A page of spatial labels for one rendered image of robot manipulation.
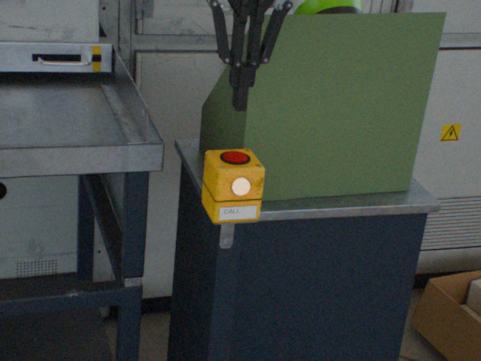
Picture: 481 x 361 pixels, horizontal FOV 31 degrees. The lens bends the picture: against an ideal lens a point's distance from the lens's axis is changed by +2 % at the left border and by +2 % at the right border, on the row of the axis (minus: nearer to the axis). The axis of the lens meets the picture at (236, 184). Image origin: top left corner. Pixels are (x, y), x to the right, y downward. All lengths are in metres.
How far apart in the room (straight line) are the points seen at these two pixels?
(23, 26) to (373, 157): 0.73
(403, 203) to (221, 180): 0.45
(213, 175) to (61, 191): 1.01
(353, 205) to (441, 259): 1.24
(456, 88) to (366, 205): 1.00
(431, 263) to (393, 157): 1.19
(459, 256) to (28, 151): 1.69
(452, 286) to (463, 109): 0.51
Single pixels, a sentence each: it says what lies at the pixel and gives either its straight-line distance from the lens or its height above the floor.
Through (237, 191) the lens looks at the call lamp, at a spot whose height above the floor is 0.87.
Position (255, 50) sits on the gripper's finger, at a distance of 1.32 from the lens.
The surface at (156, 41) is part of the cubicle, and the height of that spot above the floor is 0.82.
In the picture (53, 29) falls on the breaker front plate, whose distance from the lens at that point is 1.81.
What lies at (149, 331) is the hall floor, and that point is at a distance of 2.51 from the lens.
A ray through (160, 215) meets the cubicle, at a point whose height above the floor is 0.33.
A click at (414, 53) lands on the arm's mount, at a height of 1.03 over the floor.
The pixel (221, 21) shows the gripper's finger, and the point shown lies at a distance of 1.29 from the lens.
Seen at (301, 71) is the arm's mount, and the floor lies 1.00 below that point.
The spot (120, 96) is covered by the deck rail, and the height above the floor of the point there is 0.85.
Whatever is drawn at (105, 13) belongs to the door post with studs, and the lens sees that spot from 2.18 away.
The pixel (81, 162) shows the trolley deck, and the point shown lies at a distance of 1.55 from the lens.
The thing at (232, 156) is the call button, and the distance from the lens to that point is 1.38.
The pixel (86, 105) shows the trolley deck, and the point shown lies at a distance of 1.71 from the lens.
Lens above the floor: 1.47
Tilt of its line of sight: 26 degrees down
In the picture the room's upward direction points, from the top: 6 degrees clockwise
